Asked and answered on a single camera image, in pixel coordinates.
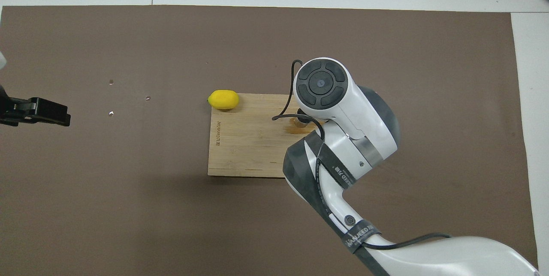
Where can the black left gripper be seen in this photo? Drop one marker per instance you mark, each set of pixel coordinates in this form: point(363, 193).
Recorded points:
point(6, 111)

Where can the steel double jigger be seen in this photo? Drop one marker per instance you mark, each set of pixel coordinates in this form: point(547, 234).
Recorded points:
point(303, 124)

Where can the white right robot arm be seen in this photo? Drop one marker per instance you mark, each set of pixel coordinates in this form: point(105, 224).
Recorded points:
point(343, 96)

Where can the brown table mat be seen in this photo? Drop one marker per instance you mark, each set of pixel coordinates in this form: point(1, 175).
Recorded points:
point(171, 44)

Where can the yellow lemon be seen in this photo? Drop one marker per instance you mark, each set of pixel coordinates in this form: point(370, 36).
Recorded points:
point(223, 99)

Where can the wooden cutting board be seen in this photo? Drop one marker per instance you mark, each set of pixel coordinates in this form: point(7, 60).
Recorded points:
point(240, 147)

